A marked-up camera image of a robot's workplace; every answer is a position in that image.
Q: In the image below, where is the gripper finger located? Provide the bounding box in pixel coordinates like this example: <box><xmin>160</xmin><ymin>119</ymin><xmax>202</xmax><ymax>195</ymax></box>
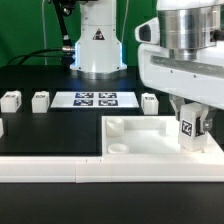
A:
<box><xmin>200</xmin><ymin>105</ymin><xmax>217</xmax><ymax>132</ymax></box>
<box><xmin>169</xmin><ymin>94</ymin><xmax>185</xmax><ymax>121</ymax></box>

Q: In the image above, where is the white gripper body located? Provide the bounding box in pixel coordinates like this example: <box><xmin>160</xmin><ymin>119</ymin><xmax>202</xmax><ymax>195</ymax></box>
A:
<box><xmin>135</xmin><ymin>17</ymin><xmax>224</xmax><ymax>110</ymax></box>

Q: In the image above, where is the white square table top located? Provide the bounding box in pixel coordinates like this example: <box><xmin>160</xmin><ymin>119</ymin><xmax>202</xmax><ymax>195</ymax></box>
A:
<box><xmin>102</xmin><ymin>116</ymin><xmax>223</xmax><ymax>155</ymax></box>

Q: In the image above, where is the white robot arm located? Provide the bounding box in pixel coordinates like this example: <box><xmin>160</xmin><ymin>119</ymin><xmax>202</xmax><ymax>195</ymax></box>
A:
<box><xmin>71</xmin><ymin>0</ymin><xmax>224</xmax><ymax>110</ymax></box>

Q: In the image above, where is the white U-shaped obstacle fence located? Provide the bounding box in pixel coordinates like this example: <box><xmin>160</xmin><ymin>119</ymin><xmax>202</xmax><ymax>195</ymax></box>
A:
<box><xmin>0</xmin><ymin>151</ymin><xmax>224</xmax><ymax>183</ymax></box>

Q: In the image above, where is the white sheet with AprilTags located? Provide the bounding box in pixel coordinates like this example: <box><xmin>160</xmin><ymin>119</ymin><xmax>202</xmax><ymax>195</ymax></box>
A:
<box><xmin>51</xmin><ymin>92</ymin><xmax>139</xmax><ymax>108</ymax></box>

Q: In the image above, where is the white part at left edge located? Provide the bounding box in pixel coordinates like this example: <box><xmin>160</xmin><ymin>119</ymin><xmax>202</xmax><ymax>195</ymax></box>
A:
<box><xmin>0</xmin><ymin>118</ymin><xmax>4</xmax><ymax>138</ymax></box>

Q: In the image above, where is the black cable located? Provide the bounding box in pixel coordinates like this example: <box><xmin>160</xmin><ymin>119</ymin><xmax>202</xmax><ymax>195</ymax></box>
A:
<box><xmin>5</xmin><ymin>48</ymin><xmax>76</xmax><ymax>67</ymax></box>

